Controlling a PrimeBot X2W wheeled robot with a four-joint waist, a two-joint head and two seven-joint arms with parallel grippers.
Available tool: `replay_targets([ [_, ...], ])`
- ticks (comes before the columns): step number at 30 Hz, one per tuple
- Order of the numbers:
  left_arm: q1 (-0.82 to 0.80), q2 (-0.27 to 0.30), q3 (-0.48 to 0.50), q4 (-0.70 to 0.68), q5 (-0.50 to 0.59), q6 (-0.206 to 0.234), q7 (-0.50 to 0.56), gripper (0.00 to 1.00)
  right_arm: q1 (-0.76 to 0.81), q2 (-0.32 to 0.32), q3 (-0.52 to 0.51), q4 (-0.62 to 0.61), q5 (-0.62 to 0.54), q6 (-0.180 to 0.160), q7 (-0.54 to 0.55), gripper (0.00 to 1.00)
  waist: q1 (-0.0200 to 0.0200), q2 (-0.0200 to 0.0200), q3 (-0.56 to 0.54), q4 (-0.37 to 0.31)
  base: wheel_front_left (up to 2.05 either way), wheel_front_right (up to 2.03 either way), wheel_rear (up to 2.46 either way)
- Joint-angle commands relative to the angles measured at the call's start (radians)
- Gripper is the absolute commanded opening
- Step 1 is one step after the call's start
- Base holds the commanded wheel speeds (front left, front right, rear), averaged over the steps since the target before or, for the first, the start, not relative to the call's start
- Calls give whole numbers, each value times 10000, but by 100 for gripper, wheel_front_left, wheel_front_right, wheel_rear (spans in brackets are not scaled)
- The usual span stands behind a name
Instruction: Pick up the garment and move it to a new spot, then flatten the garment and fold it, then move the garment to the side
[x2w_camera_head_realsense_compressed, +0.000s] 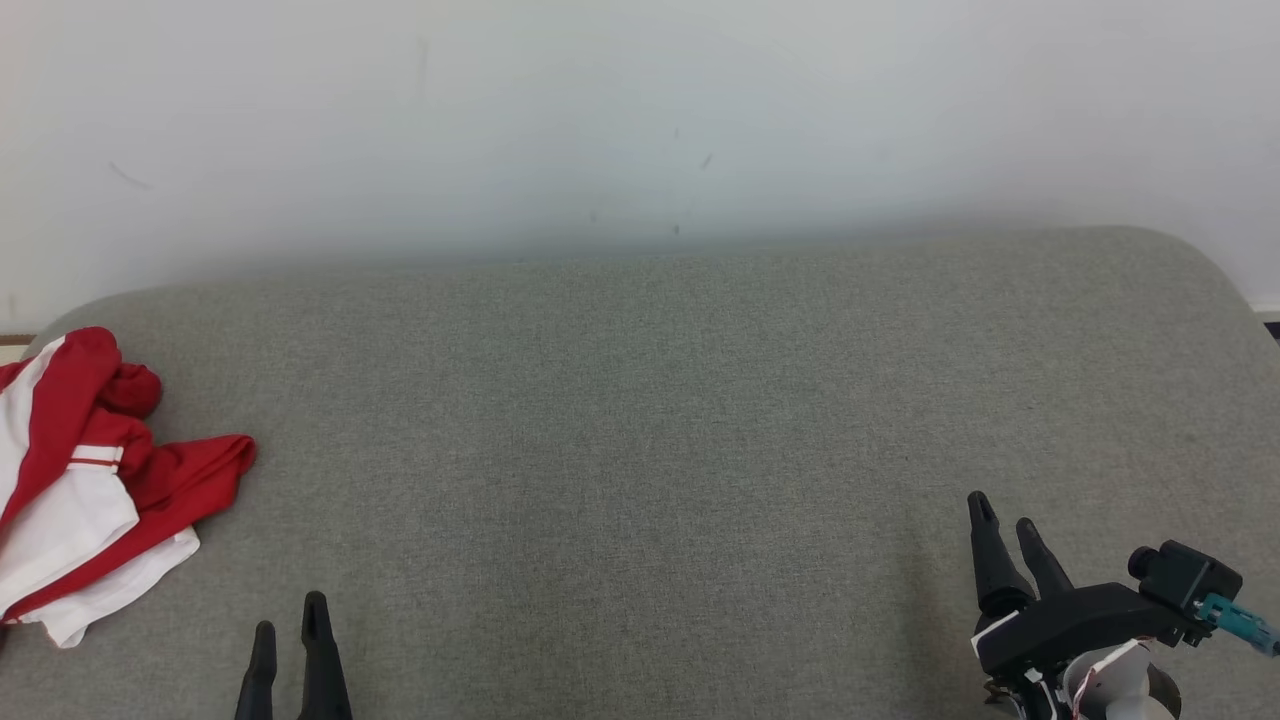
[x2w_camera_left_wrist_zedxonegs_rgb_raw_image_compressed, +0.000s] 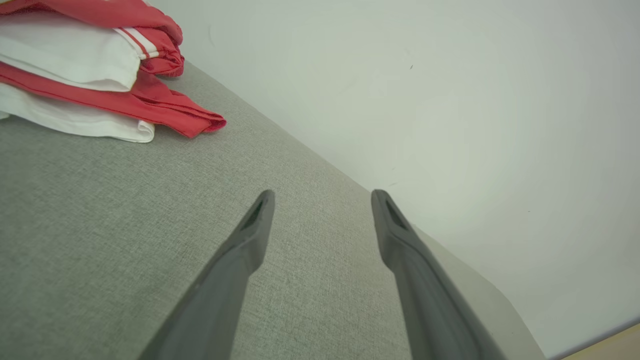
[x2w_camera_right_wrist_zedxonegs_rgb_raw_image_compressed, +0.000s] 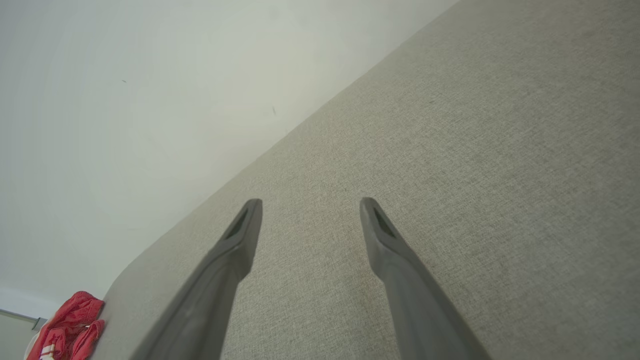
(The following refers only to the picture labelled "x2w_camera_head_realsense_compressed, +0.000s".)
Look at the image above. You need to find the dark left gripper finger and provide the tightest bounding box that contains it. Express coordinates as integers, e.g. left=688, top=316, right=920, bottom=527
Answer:
left=298, top=590, right=353, bottom=720
left=235, top=620, right=277, bottom=720

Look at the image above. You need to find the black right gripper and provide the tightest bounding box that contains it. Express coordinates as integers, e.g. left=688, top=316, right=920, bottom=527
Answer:
left=967, top=490, right=1201, bottom=720

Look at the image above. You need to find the red white basketball jersey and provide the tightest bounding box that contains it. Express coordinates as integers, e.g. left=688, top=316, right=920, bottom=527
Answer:
left=0, top=435, right=257, bottom=649

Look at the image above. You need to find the red shorts number 23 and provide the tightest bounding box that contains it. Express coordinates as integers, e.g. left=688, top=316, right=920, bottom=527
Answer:
left=0, top=327, right=163, bottom=531

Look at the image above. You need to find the black cable teal connector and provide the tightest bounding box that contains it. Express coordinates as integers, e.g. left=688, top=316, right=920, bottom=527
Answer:
left=1197, top=593, right=1280, bottom=658

